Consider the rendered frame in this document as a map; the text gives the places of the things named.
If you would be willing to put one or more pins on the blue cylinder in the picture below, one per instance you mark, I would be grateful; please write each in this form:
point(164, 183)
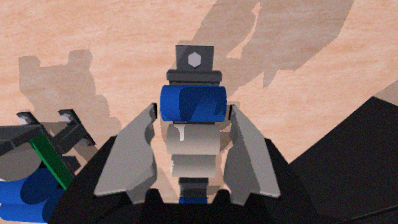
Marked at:
point(192, 200)
point(31, 190)
point(193, 103)
point(38, 213)

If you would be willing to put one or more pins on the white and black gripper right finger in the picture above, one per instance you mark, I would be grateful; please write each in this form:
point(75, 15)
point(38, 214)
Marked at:
point(259, 177)

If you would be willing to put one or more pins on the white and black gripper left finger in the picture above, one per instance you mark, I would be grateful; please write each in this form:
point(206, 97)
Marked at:
point(118, 175)

